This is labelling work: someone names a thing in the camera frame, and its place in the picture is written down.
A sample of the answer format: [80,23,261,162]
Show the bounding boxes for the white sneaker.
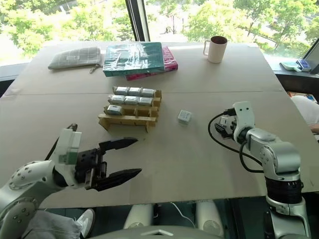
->
[75,208,96,239]

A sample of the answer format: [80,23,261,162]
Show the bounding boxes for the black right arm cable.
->
[208,108,265,174]

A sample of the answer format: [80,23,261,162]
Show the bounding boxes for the person in white clothing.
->
[290,95,319,136]

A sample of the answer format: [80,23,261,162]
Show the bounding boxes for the beige mug with handle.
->
[203,35,228,64]

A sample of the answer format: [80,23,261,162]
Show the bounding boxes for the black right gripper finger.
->
[214,123,226,138]

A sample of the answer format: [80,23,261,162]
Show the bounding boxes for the grey checked pencil case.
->
[47,46,103,74]

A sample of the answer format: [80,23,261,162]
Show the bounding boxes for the grey robot torso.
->
[87,225,240,239]

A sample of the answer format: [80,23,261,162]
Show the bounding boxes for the dark window frame post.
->
[124,0,151,42]

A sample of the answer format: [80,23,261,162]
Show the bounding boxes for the teal shrink-wrapped book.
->
[102,42,165,78]

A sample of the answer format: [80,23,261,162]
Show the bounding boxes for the thin white cable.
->
[169,202,196,228]

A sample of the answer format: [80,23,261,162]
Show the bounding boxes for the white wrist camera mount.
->
[232,101,257,140]
[53,127,83,187]

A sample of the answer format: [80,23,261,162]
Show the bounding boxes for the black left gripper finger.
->
[87,168,143,192]
[98,137,139,157]

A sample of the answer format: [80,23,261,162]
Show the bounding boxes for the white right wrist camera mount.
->
[232,101,257,140]

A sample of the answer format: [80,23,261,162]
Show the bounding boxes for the grey trouser leg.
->
[20,210,83,239]

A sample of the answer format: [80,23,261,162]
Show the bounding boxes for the white rounded robot leg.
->
[123,204,154,230]
[195,199,224,232]

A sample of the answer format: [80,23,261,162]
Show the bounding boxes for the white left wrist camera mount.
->
[53,127,83,187]

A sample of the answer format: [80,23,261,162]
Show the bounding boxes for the cardboard divider tray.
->
[97,86,163,134]

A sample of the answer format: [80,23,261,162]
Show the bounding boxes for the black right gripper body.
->
[218,115,238,140]

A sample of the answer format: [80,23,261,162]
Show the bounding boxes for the blue and white box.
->
[296,59,312,73]

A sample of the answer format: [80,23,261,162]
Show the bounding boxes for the pink book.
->
[126,46,178,81]

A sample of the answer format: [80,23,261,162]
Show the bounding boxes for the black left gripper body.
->
[74,146,108,191]

